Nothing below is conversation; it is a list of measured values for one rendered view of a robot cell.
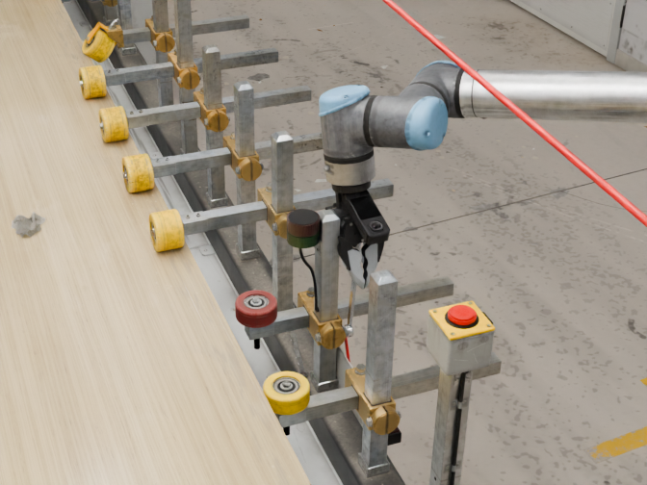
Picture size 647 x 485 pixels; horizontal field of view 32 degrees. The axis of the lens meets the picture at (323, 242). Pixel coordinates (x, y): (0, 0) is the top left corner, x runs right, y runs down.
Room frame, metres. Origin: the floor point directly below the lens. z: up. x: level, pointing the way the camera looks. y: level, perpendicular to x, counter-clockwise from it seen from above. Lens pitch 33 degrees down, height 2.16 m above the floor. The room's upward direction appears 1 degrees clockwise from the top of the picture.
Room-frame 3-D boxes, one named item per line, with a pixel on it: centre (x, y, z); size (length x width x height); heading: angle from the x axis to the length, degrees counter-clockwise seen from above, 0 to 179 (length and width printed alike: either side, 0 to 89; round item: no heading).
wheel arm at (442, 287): (1.81, -0.06, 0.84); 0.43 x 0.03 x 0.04; 112
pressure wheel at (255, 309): (1.73, 0.13, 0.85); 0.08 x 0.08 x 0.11
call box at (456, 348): (1.27, -0.20, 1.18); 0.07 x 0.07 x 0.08; 22
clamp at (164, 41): (2.93, 0.46, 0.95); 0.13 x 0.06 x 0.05; 22
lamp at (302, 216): (1.73, 0.04, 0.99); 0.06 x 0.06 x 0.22; 22
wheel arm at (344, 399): (1.56, -0.12, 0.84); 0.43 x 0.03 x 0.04; 112
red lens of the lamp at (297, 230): (1.72, 0.04, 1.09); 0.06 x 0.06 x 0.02
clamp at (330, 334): (1.76, 0.00, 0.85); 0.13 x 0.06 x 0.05; 22
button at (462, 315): (1.27, -0.20, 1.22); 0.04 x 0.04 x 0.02
